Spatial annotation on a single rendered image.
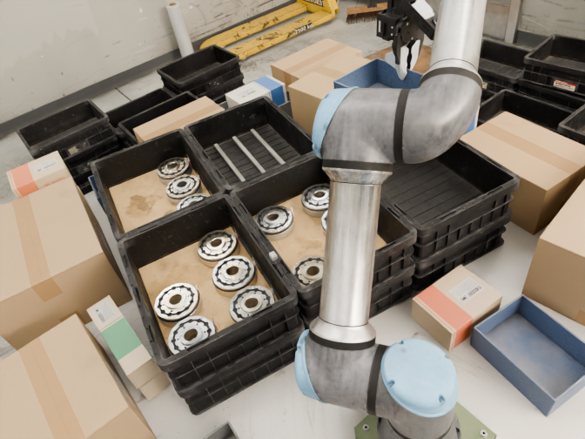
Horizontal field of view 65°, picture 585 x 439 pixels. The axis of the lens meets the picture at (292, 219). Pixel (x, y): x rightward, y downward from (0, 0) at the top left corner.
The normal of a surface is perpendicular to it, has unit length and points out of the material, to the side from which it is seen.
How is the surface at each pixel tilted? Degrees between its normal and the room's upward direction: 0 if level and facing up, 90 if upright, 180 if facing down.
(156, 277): 0
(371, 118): 46
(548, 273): 90
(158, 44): 90
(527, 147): 0
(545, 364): 0
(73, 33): 90
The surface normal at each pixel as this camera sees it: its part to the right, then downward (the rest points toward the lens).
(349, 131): -0.43, 0.10
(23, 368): -0.14, -0.72
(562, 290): -0.69, 0.56
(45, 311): 0.52, 0.53
